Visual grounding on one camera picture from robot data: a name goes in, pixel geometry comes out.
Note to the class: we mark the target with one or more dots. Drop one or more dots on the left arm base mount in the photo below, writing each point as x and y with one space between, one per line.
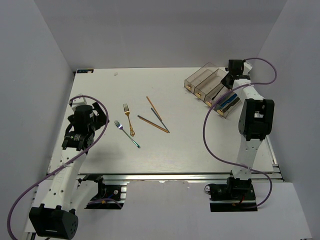
108 196

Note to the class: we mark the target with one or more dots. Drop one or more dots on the black spoon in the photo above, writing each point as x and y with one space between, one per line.
215 91

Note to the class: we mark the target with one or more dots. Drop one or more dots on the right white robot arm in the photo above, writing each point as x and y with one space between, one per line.
255 123

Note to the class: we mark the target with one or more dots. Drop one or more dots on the blue knife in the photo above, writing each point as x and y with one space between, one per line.
228 100

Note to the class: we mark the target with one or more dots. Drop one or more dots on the gold chopstick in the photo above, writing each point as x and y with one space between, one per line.
153 107
153 124

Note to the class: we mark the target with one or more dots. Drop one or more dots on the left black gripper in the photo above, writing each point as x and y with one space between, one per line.
101 119

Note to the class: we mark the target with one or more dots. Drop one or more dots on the blue grey chopstick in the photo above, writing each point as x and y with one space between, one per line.
161 121

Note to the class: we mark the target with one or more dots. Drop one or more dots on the clear compartment organizer tray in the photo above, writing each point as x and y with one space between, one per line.
207 85

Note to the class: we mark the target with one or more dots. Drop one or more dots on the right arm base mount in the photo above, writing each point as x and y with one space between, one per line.
221 201

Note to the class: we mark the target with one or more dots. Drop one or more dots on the black knife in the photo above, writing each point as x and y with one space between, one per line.
230 105

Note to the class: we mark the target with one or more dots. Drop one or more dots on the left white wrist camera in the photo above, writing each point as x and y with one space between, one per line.
79 100

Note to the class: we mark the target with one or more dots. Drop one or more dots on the gold ornate fork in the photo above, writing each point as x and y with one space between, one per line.
127 113

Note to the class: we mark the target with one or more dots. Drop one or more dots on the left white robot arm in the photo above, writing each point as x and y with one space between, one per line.
55 217

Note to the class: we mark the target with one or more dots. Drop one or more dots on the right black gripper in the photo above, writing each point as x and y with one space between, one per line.
223 81

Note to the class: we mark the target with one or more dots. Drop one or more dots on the iridescent rainbow fork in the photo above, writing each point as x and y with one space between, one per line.
120 127

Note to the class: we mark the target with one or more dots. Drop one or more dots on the left blue table label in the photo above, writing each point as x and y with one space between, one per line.
84 71

